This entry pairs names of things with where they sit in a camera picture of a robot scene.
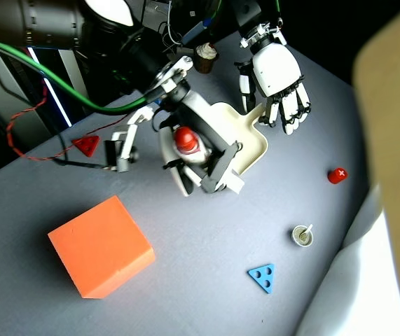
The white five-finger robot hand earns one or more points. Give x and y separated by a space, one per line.
275 70
199 108

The cream plastic dustpan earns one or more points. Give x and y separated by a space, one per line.
252 140

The toy cupcake with white frosting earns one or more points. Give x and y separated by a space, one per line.
206 57

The red triangle block with holes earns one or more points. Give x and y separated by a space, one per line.
87 144

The grey table cloth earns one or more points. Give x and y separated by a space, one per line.
220 227

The red cylinder with white cross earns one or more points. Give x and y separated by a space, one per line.
337 176

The tan blurred panel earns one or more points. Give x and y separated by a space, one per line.
396 105

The thin lit white strip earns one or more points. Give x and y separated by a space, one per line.
57 101

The small white spoon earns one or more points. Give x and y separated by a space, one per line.
308 229

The small white cup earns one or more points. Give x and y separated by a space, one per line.
301 239

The large orange foam block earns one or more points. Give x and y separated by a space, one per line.
98 245

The blue triangle block with holes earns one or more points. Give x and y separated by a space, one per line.
264 276

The wrist camera on white bracket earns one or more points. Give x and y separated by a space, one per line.
129 140

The white upright post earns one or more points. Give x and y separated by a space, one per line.
70 70

